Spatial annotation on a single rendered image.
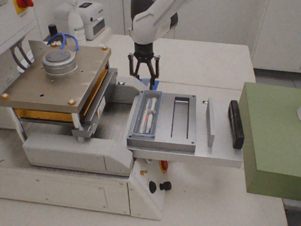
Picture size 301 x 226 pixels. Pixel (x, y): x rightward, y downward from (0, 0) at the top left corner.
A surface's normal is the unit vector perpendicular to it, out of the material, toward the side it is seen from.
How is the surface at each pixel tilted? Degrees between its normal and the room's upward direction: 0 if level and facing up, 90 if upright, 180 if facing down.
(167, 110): 0
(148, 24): 77
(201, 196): 0
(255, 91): 2
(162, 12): 84
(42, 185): 90
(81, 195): 90
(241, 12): 90
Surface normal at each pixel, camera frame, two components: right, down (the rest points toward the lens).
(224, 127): 0.00, -0.76
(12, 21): 0.99, 0.09
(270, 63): -0.18, 0.65
